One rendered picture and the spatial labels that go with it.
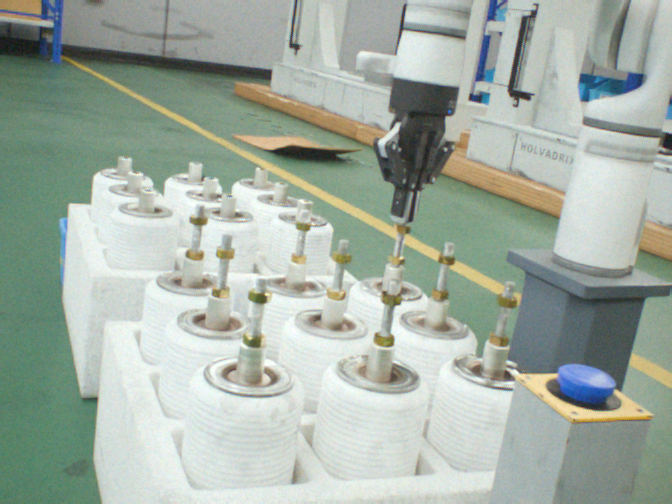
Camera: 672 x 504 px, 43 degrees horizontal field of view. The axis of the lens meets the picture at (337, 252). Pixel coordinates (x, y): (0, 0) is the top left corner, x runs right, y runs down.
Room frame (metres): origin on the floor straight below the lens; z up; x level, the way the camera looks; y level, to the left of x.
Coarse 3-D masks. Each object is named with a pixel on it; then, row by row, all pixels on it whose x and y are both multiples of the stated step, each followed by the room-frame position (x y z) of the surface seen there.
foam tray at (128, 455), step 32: (128, 352) 0.82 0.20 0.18; (128, 384) 0.76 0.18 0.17; (128, 416) 0.71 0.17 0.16; (160, 416) 0.69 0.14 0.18; (96, 448) 0.88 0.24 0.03; (128, 448) 0.70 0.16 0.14; (160, 448) 0.64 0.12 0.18; (128, 480) 0.68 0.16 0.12; (160, 480) 0.59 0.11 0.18; (320, 480) 0.62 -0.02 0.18; (352, 480) 0.63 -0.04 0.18; (384, 480) 0.64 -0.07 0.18; (416, 480) 0.65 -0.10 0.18; (448, 480) 0.66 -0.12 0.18; (480, 480) 0.66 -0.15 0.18
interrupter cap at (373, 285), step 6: (360, 282) 0.95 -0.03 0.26; (366, 282) 0.96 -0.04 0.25; (372, 282) 0.96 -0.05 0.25; (378, 282) 0.97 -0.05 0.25; (402, 282) 0.98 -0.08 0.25; (408, 282) 0.98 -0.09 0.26; (366, 288) 0.93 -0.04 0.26; (372, 288) 0.94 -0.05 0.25; (378, 288) 0.95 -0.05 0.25; (402, 288) 0.96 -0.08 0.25; (408, 288) 0.96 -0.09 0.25; (414, 288) 0.97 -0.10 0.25; (420, 288) 0.97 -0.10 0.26; (372, 294) 0.92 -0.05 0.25; (378, 294) 0.92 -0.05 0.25; (402, 294) 0.94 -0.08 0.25; (408, 294) 0.94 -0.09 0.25; (414, 294) 0.94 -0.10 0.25; (420, 294) 0.94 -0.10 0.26; (402, 300) 0.92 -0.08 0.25; (408, 300) 0.92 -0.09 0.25; (414, 300) 0.93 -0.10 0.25
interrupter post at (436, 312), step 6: (432, 300) 0.84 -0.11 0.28; (444, 300) 0.85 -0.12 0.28; (432, 306) 0.84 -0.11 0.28; (438, 306) 0.84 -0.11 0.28; (444, 306) 0.84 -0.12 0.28; (426, 312) 0.85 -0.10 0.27; (432, 312) 0.84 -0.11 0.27; (438, 312) 0.84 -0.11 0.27; (444, 312) 0.84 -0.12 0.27; (426, 318) 0.84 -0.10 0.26; (432, 318) 0.84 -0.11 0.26; (438, 318) 0.84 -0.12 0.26; (444, 318) 0.84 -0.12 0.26; (426, 324) 0.84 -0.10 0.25; (432, 324) 0.84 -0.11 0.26; (438, 324) 0.84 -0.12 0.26; (444, 324) 0.84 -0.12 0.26
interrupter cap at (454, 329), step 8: (408, 312) 0.87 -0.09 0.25; (416, 312) 0.88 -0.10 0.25; (424, 312) 0.88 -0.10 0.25; (400, 320) 0.84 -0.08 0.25; (408, 320) 0.85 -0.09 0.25; (416, 320) 0.85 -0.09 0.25; (424, 320) 0.86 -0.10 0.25; (448, 320) 0.87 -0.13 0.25; (456, 320) 0.87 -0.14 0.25; (408, 328) 0.82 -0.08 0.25; (416, 328) 0.83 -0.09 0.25; (424, 328) 0.83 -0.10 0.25; (448, 328) 0.85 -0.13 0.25; (456, 328) 0.85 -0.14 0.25; (464, 328) 0.85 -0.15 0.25; (432, 336) 0.81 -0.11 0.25; (440, 336) 0.81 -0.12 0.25; (448, 336) 0.81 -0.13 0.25; (456, 336) 0.82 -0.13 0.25; (464, 336) 0.82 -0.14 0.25
